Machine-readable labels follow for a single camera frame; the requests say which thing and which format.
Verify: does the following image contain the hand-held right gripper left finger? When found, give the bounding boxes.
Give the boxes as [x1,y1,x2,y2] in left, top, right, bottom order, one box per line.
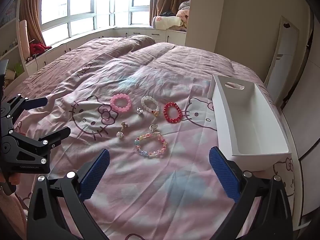
[26,149,111,240]

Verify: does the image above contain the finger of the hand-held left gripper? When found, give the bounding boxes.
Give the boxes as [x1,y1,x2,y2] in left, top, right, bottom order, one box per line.
[1,126,72,175]
[1,94,48,123]

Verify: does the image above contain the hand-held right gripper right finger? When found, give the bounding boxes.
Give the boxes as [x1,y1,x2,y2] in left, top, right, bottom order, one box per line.
[209,146,293,240]

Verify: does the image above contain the white storage box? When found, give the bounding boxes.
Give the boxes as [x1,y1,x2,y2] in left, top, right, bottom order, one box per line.
[207,74,292,172]

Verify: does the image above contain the multicolour bead bracelet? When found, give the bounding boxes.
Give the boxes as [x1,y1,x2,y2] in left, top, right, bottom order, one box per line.
[134,133,168,159]

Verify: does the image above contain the pink bead bracelet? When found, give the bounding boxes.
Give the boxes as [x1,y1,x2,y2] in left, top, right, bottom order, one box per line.
[110,94,132,112]

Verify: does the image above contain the red bead bracelet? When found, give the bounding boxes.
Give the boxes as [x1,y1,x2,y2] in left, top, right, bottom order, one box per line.
[164,102,182,124]

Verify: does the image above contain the white bead bracelet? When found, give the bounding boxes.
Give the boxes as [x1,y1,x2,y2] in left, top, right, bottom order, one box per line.
[141,95,160,117]

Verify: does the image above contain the person's left hand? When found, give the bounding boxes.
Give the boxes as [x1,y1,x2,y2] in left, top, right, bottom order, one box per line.
[0,173,20,188]

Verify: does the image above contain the green box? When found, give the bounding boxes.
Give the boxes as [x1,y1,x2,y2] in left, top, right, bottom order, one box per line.
[14,62,25,77]

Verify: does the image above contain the red cloth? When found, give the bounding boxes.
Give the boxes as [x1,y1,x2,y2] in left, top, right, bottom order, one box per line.
[29,42,52,55]

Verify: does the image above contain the pink chair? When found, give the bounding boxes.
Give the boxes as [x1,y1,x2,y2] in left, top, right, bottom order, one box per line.
[19,19,32,61]

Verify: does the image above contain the pink cartoon cat printed blanket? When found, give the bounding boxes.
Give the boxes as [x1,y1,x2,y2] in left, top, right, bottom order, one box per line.
[5,52,303,240]

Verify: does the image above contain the bay window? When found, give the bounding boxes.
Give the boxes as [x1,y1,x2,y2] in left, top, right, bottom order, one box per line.
[40,0,153,46]

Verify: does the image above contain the brown duvet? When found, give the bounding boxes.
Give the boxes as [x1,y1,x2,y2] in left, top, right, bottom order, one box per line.
[25,35,265,98]

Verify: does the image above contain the white window seat cabinets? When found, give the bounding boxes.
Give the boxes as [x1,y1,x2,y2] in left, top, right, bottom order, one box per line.
[24,26,187,78]

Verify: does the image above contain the white framed mirror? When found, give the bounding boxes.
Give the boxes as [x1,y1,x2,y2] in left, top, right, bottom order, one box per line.
[264,15,300,105]

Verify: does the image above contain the pile of folded blankets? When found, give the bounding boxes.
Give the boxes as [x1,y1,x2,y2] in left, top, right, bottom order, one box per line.
[176,1,192,32]

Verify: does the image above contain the white wall shelf unit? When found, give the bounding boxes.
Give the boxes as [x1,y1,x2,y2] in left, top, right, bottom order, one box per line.
[0,0,28,87]

